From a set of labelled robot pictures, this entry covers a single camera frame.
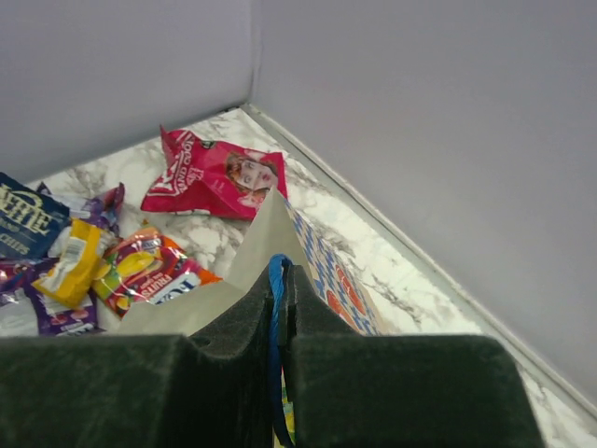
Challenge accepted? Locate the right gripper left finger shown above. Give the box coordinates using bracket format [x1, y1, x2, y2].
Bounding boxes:
[1, 273, 273, 447]

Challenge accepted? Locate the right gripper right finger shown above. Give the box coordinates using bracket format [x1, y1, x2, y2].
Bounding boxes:
[280, 265, 544, 447]

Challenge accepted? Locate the purple candy bag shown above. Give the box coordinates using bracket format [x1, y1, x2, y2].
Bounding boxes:
[35, 182, 126, 236]
[1, 258, 101, 337]

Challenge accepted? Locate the yellow snack packet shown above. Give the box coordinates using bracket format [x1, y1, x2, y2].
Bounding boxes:
[33, 218, 112, 309]

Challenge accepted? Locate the orange Savoria snack packet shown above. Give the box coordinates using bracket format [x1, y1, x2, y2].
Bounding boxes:
[90, 226, 221, 317]

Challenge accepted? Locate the checkered paper bag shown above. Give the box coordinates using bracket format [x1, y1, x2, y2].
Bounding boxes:
[117, 192, 387, 447]

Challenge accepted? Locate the blue kettle chips bag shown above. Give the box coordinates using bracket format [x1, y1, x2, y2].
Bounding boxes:
[1, 173, 70, 259]

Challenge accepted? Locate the red snack bag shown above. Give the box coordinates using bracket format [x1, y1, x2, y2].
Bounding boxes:
[141, 129, 287, 221]

